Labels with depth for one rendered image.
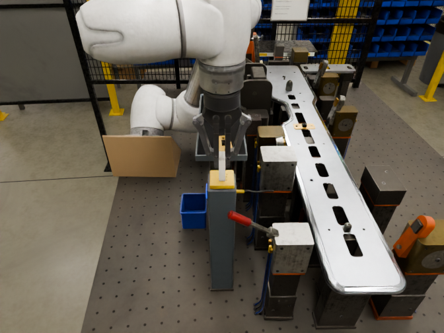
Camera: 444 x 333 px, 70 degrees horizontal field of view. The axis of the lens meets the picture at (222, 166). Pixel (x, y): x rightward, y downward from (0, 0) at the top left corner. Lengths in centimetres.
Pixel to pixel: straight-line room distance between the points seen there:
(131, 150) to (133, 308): 66
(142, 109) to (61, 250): 117
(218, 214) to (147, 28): 48
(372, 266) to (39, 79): 336
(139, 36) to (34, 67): 313
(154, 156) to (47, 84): 237
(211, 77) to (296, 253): 46
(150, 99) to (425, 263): 120
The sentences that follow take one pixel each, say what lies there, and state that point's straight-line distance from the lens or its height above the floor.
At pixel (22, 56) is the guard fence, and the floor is 62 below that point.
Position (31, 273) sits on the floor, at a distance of 228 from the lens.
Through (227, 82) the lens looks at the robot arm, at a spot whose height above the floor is 142.
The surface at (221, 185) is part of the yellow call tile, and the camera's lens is 77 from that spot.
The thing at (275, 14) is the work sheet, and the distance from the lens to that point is 219.
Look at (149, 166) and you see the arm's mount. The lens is 149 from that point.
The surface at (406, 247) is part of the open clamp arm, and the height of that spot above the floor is 102.
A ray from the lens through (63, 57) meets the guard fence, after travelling 351.
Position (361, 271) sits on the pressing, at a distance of 86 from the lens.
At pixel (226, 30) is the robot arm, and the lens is 57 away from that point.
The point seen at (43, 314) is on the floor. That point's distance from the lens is 209.
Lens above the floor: 167
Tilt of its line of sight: 38 degrees down
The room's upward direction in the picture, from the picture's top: straight up
